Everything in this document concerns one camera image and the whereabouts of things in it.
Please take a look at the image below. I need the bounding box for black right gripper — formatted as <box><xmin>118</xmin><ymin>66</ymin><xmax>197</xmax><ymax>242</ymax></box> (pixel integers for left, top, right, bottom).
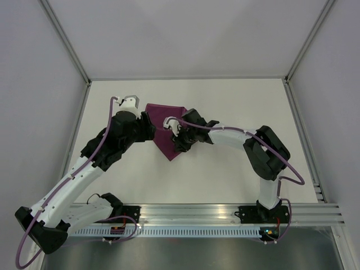
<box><xmin>170</xmin><ymin>126</ymin><xmax>197</xmax><ymax>153</ymax></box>

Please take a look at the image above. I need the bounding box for purple cloth napkin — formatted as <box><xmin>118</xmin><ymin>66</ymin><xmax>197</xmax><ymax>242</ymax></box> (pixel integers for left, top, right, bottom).
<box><xmin>145</xmin><ymin>103</ymin><xmax>187</xmax><ymax>161</ymax></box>

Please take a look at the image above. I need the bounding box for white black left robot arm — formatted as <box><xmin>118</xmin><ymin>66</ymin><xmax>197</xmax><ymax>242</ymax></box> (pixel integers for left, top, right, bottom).
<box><xmin>15</xmin><ymin>111</ymin><xmax>156</xmax><ymax>254</ymax></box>

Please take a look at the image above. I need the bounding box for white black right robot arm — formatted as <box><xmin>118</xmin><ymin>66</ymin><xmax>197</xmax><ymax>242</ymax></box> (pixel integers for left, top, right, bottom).
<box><xmin>163</xmin><ymin>109</ymin><xmax>290</xmax><ymax>224</ymax></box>

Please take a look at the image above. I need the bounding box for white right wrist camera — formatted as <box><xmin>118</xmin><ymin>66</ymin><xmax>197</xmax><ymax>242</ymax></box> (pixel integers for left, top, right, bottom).
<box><xmin>163</xmin><ymin>116</ymin><xmax>182</xmax><ymax>137</ymax></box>

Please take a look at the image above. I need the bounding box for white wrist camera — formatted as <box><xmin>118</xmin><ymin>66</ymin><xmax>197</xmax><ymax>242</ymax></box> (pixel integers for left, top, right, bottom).
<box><xmin>115</xmin><ymin>95</ymin><xmax>141</xmax><ymax>119</ymax></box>
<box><xmin>163</xmin><ymin>116</ymin><xmax>182</xmax><ymax>137</ymax></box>

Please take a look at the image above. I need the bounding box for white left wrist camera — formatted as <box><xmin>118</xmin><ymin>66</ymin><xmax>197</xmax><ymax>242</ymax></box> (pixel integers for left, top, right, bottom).
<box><xmin>115</xmin><ymin>95</ymin><xmax>141</xmax><ymax>119</ymax></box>

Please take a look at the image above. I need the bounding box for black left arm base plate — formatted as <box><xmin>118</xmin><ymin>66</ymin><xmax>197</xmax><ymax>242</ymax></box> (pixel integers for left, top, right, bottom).
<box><xmin>110</xmin><ymin>205</ymin><xmax>141</xmax><ymax>223</ymax></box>

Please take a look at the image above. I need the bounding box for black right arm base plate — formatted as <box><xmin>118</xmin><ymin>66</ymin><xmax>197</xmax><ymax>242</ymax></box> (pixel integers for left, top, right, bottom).
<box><xmin>234</xmin><ymin>205</ymin><xmax>290</xmax><ymax>224</ymax></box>

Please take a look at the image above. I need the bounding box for white slotted cable duct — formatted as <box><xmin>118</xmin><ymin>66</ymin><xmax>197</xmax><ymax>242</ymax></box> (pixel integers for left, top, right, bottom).
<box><xmin>72</xmin><ymin>225</ymin><xmax>261</xmax><ymax>238</ymax></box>

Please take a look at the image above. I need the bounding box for aluminium front rail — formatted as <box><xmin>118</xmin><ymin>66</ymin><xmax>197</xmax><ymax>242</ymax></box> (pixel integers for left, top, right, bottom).
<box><xmin>63</xmin><ymin>202</ymin><xmax>345</xmax><ymax>226</ymax></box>

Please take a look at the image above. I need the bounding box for aluminium left frame post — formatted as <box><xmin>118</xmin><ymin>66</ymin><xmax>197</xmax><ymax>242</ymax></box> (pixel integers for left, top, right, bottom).
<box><xmin>38</xmin><ymin>0</ymin><xmax>91</xmax><ymax>86</ymax></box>

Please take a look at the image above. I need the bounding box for aluminium frame post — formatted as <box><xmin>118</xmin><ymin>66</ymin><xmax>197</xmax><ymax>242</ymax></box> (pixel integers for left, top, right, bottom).
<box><xmin>283</xmin><ymin>0</ymin><xmax>337</xmax><ymax>84</ymax></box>
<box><xmin>38</xmin><ymin>0</ymin><xmax>91</xmax><ymax>86</ymax></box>

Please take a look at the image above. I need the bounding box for aluminium right frame post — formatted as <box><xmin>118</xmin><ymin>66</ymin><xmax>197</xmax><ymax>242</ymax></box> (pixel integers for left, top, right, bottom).
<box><xmin>283</xmin><ymin>0</ymin><xmax>337</xmax><ymax>84</ymax></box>

